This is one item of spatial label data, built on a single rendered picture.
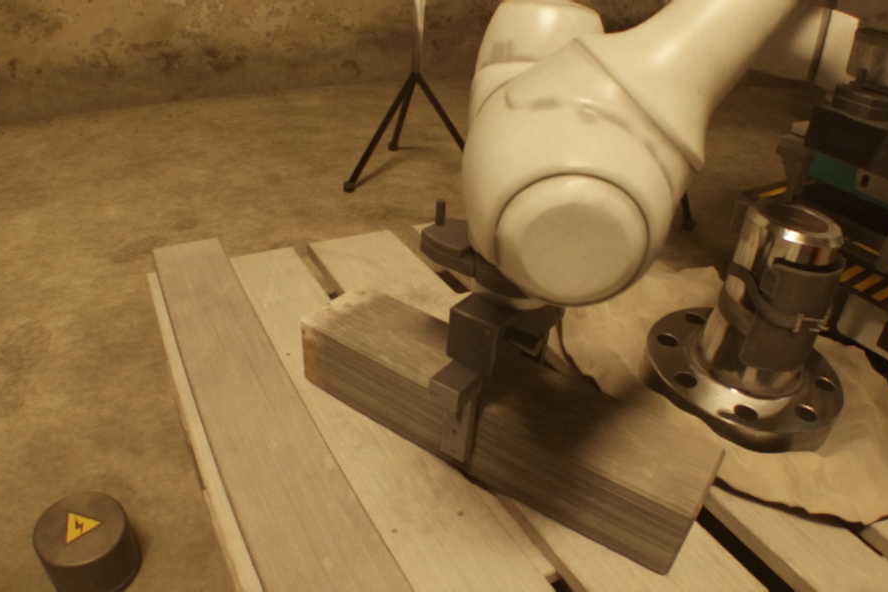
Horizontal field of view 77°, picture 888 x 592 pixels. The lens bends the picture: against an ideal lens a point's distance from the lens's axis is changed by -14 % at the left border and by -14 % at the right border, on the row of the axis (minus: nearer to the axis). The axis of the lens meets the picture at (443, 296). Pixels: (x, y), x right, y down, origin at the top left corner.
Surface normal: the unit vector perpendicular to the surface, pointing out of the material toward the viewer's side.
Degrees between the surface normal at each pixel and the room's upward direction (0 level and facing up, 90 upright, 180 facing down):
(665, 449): 0
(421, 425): 90
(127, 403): 0
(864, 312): 90
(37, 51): 90
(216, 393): 0
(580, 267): 96
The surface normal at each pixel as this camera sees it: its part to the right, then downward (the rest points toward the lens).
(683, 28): -0.42, -0.13
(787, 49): -0.45, 0.72
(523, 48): -0.42, 0.37
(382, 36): 0.49, 0.47
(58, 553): 0.07, -0.86
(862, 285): -0.81, 0.25
